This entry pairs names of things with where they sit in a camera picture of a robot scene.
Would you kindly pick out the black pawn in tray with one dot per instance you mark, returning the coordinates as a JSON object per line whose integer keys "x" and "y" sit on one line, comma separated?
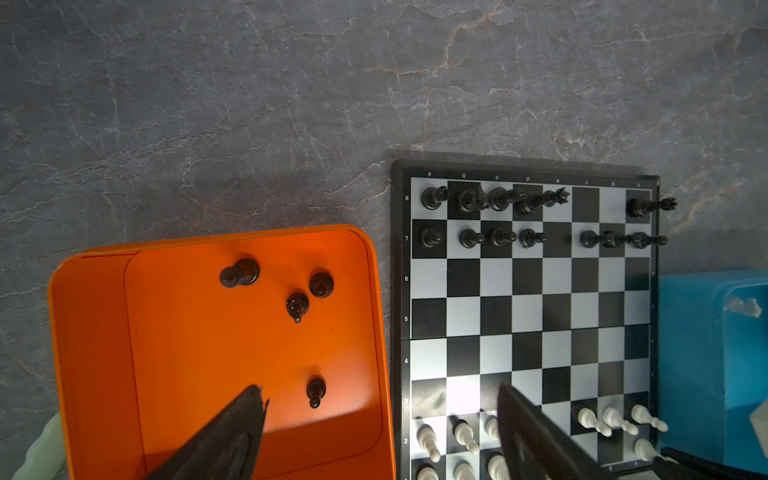
{"x": 316, "y": 390}

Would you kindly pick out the blue plastic tray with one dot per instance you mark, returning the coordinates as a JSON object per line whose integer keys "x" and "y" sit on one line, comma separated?
{"x": 712, "y": 366}

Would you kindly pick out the green metal tongs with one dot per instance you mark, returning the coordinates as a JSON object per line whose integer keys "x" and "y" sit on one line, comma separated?
{"x": 46, "y": 455}

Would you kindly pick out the black chess rook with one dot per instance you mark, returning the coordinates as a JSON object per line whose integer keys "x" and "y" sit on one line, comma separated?
{"x": 638, "y": 207}

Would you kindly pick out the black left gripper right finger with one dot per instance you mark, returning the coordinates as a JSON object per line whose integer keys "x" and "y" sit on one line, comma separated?
{"x": 534, "y": 447}

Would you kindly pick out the orange plastic tray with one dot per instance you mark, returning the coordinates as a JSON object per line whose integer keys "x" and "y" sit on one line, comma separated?
{"x": 149, "y": 347}

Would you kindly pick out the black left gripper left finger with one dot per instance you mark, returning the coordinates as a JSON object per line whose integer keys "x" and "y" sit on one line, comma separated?
{"x": 226, "y": 447}

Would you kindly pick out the black piece round base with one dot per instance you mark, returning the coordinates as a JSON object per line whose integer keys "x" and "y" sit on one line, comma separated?
{"x": 242, "y": 273}

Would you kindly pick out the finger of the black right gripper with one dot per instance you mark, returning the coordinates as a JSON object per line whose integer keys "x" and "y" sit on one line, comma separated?
{"x": 672, "y": 464}

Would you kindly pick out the black chess knight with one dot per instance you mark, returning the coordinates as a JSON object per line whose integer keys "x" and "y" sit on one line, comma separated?
{"x": 297, "y": 305}

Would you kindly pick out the black white chessboard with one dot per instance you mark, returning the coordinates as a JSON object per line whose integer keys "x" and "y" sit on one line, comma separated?
{"x": 493, "y": 287}

